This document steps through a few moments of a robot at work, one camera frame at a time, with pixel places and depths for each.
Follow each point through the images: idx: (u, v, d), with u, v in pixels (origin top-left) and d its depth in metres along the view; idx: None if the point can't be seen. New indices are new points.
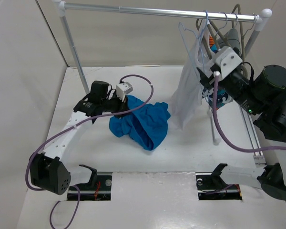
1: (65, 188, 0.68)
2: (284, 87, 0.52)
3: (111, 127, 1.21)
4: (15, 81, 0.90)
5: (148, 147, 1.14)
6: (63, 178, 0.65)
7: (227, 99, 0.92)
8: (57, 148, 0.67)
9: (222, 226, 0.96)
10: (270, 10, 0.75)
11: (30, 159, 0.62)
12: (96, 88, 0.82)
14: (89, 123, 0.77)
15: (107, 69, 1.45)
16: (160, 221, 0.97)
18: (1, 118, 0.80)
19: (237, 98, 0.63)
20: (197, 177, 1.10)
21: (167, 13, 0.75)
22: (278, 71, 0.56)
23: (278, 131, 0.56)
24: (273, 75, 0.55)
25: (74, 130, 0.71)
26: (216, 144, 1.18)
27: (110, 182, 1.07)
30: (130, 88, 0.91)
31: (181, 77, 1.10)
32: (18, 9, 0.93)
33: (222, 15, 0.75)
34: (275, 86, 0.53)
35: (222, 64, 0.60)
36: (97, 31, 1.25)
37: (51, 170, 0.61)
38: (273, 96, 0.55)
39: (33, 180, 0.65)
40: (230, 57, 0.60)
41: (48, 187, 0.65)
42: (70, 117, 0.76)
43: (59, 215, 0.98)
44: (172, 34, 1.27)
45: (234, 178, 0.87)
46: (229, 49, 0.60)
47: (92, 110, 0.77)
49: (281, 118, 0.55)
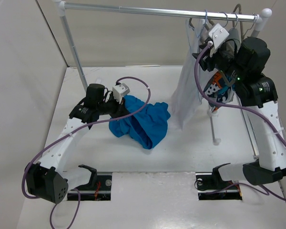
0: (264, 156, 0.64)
1: (62, 196, 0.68)
2: (253, 50, 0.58)
3: (111, 127, 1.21)
4: (15, 81, 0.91)
5: (148, 146, 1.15)
6: (59, 188, 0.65)
7: (227, 99, 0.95)
8: (53, 158, 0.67)
9: (222, 226, 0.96)
10: (270, 10, 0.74)
11: (26, 169, 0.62)
12: (91, 91, 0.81)
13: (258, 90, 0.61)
14: (86, 129, 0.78)
15: (107, 69, 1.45)
16: (160, 221, 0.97)
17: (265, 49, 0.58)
18: (1, 118, 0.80)
19: (226, 70, 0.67)
20: (197, 177, 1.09)
21: (166, 12, 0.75)
22: (257, 41, 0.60)
23: (245, 92, 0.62)
24: (250, 41, 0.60)
25: (70, 138, 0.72)
26: (216, 145, 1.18)
27: (110, 182, 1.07)
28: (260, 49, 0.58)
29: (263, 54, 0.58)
30: (127, 90, 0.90)
31: (181, 77, 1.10)
32: (18, 9, 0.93)
33: (222, 15, 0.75)
34: (247, 47, 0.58)
35: (213, 37, 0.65)
36: (98, 31, 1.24)
37: (46, 181, 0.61)
38: (247, 60, 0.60)
39: (29, 189, 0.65)
40: (219, 31, 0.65)
41: (45, 196, 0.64)
42: (66, 124, 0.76)
43: (59, 216, 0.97)
44: (172, 34, 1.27)
45: (229, 174, 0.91)
46: (218, 25, 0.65)
47: (88, 116, 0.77)
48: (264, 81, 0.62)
49: (253, 84, 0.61)
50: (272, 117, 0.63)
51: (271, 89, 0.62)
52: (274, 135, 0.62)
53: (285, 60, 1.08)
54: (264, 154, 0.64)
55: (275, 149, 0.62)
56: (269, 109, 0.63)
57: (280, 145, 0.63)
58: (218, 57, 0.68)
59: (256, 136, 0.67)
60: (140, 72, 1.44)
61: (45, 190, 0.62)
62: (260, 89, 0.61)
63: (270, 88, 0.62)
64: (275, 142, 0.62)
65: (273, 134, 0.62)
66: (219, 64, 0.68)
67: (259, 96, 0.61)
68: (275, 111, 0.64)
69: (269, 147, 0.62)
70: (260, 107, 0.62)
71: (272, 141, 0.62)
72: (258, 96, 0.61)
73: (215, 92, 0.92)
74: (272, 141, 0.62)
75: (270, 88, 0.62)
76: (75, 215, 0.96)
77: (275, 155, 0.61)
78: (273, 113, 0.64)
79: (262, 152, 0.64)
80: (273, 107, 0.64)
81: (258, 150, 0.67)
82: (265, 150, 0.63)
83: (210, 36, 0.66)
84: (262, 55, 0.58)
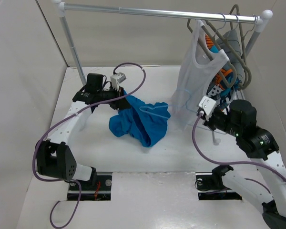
0: (281, 205, 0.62)
1: (71, 175, 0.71)
2: (241, 110, 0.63)
3: (111, 126, 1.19)
4: (15, 82, 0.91)
5: (147, 143, 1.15)
6: (69, 163, 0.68)
7: (230, 99, 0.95)
8: (61, 134, 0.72)
9: (222, 227, 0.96)
10: (271, 12, 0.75)
11: (37, 145, 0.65)
12: (91, 78, 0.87)
13: (259, 143, 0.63)
14: (89, 110, 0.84)
15: (107, 69, 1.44)
16: (160, 221, 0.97)
17: (251, 107, 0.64)
18: (1, 118, 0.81)
19: (225, 129, 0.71)
20: (197, 177, 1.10)
21: (166, 13, 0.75)
22: (243, 102, 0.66)
23: (248, 147, 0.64)
24: (237, 102, 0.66)
25: (76, 118, 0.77)
26: (216, 145, 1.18)
27: (110, 182, 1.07)
28: (246, 108, 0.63)
29: (251, 111, 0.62)
30: (123, 77, 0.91)
31: (181, 77, 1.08)
32: (18, 9, 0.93)
33: (220, 16, 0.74)
34: (234, 109, 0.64)
35: (202, 107, 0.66)
36: (97, 31, 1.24)
37: (58, 154, 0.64)
38: (239, 119, 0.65)
39: (39, 169, 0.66)
40: (207, 100, 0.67)
41: (56, 174, 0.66)
42: (70, 107, 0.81)
43: (59, 215, 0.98)
44: (172, 34, 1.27)
45: (235, 187, 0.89)
46: (203, 95, 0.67)
47: (90, 99, 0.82)
48: (263, 133, 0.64)
49: (253, 138, 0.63)
50: (279, 167, 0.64)
51: (271, 140, 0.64)
52: (285, 184, 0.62)
53: (284, 61, 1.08)
54: (281, 204, 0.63)
55: None
56: (273, 159, 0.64)
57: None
58: (214, 119, 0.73)
59: (269, 187, 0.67)
60: (140, 72, 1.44)
61: (57, 165, 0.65)
62: (261, 142, 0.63)
63: (270, 140, 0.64)
64: None
65: (283, 182, 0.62)
66: (219, 125, 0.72)
67: (262, 150, 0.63)
68: (280, 161, 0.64)
69: (283, 196, 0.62)
70: (264, 160, 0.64)
71: (284, 191, 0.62)
72: (261, 150, 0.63)
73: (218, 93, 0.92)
74: (285, 191, 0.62)
75: (270, 140, 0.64)
76: (74, 212, 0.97)
77: None
78: (279, 163, 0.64)
79: (279, 203, 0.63)
80: (277, 157, 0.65)
81: (275, 200, 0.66)
82: (280, 200, 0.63)
83: (199, 106, 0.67)
84: (250, 113, 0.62)
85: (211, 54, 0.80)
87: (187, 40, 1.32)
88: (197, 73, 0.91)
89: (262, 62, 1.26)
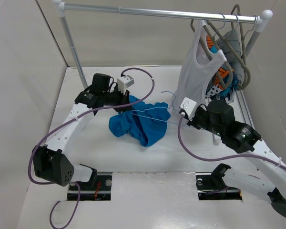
0: (283, 188, 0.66)
1: (68, 180, 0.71)
2: (219, 111, 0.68)
3: (111, 126, 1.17)
4: (15, 82, 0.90)
5: (144, 142, 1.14)
6: (66, 170, 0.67)
7: (229, 99, 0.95)
8: (59, 140, 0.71)
9: (222, 227, 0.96)
10: (271, 12, 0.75)
11: (34, 150, 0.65)
12: (97, 79, 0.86)
13: (242, 137, 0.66)
14: (91, 115, 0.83)
15: (107, 69, 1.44)
16: (160, 221, 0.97)
17: (228, 106, 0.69)
18: (1, 119, 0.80)
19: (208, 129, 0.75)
20: (197, 177, 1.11)
21: (166, 13, 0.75)
22: (219, 101, 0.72)
23: (233, 144, 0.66)
24: (213, 104, 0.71)
25: (76, 122, 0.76)
26: (216, 145, 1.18)
27: (110, 182, 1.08)
28: (224, 108, 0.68)
29: (229, 110, 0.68)
30: (131, 81, 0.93)
31: (181, 78, 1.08)
32: (18, 9, 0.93)
33: (220, 16, 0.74)
34: (213, 111, 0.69)
35: (183, 108, 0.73)
36: (97, 31, 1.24)
37: (54, 162, 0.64)
38: (219, 119, 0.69)
39: (36, 171, 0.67)
40: (187, 102, 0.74)
41: (52, 178, 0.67)
42: (72, 109, 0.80)
43: (59, 215, 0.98)
44: (172, 34, 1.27)
45: (237, 183, 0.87)
46: (184, 98, 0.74)
47: (93, 102, 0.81)
48: (243, 127, 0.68)
49: (237, 134, 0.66)
50: (267, 153, 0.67)
51: (251, 131, 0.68)
52: (278, 167, 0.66)
53: (284, 61, 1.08)
54: (283, 188, 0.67)
55: None
56: (259, 147, 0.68)
57: None
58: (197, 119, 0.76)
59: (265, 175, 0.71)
60: (140, 73, 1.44)
61: (53, 172, 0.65)
62: (243, 136, 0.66)
63: (250, 131, 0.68)
64: (284, 173, 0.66)
65: (276, 167, 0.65)
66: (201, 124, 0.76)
67: (247, 142, 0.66)
68: (266, 147, 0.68)
69: (282, 180, 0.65)
70: (252, 150, 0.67)
71: (280, 175, 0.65)
72: (246, 142, 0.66)
73: (217, 93, 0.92)
74: (281, 173, 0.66)
75: (250, 131, 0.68)
76: (74, 212, 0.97)
77: None
78: (266, 150, 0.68)
79: (280, 187, 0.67)
80: (262, 144, 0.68)
81: (277, 187, 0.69)
82: (280, 184, 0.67)
83: (181, 108, 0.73)
84: (228, 111, 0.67)
85: (210, 54, 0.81)
87: (187, 40, 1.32)
88: (197, 73, 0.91)
89: (262, 62, 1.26)
